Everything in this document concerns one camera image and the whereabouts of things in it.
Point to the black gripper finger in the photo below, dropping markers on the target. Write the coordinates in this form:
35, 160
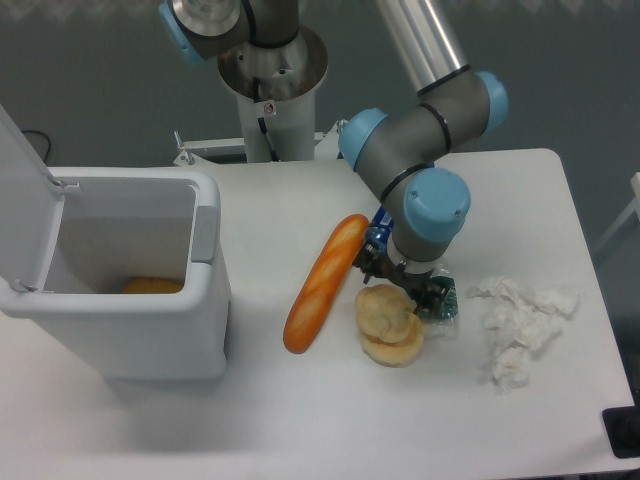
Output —
368, 260
430, 298

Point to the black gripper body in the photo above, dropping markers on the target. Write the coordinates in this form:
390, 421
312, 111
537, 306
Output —
414, 284

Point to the round knotted bread roll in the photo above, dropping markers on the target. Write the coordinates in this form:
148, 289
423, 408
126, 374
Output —
383, 312

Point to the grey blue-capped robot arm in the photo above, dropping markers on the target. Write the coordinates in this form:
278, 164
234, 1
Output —
395, 157

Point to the orange bread inside bin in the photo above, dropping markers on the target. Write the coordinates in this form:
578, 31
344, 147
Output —
147, 285

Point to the blue plastic drink bottle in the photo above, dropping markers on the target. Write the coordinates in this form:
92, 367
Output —
380, 229

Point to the clear green-label water bottle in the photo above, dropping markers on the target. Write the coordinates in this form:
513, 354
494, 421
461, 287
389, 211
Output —
443, 322

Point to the long orange baguette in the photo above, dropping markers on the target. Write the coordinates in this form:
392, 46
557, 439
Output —
319, 291

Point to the crumpled white tissue paper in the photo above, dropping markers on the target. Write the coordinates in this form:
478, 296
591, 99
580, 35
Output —
520, 323

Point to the black device at table edge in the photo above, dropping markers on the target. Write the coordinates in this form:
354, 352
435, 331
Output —
622, 428

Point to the white object at right edge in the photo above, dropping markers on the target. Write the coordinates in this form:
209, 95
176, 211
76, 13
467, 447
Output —
624, 224

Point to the white open-lid bin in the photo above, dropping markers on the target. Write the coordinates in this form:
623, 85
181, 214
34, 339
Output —
72, 238

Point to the flat ring-shaped bread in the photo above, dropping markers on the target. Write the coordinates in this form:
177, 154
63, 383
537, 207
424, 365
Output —
395, 354

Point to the white metal base frame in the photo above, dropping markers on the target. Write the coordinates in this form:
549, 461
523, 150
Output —
235, 151

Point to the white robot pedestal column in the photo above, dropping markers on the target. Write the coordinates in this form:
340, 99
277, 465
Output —
275, 89

